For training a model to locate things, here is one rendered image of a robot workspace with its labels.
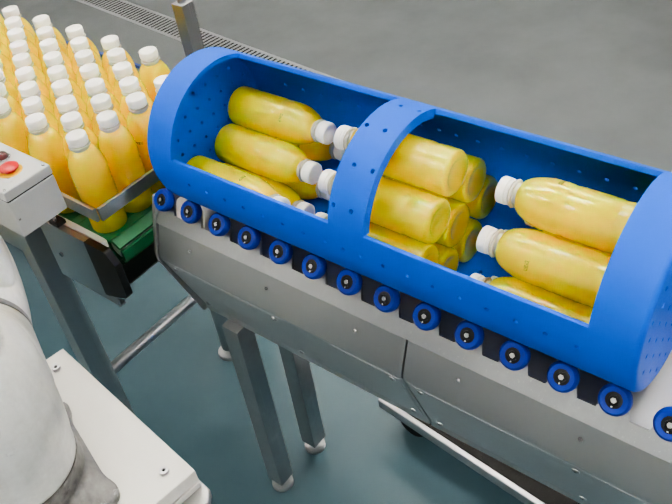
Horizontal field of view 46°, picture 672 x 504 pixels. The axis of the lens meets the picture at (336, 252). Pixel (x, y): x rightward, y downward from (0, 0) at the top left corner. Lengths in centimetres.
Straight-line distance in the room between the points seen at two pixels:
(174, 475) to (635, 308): 59
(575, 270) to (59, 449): 65
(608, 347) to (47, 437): 65
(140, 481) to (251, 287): 54
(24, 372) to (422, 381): 66
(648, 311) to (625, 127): 247
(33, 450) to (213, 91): 80
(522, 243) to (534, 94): 257
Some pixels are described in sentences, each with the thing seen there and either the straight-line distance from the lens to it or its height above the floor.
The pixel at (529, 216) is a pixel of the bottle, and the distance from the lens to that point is 110.
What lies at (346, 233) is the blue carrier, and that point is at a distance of 117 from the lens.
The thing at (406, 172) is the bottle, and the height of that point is 117.
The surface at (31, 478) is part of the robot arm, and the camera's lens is 95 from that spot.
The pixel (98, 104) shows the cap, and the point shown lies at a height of 111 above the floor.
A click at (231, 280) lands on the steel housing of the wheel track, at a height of 86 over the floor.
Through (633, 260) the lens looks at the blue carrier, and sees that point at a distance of 99.
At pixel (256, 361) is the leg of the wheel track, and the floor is 51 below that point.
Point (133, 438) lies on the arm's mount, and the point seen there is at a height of 104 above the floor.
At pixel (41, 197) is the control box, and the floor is 105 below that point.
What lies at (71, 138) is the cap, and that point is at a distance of 156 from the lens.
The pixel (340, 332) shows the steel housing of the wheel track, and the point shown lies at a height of 86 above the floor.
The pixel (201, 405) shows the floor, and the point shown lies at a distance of 247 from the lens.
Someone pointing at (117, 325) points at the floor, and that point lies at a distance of 280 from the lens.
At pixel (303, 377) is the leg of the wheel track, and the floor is 32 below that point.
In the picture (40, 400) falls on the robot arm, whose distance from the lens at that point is 91.
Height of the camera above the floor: 186
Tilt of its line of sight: 41 degrees down
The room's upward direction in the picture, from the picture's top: 9 degrees counter-clockwise
